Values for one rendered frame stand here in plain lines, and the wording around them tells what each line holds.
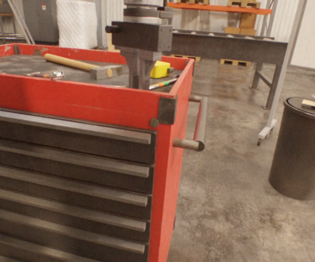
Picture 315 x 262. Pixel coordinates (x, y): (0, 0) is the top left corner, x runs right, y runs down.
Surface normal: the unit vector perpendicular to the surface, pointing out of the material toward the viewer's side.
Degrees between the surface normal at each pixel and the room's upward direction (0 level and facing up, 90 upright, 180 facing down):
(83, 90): 90
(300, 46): 90
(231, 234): 0
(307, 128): 94
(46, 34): 90
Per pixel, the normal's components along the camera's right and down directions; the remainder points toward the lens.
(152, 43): -0.59, 0.32
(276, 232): 0.06, -0.90
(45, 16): -0.22, 0.40
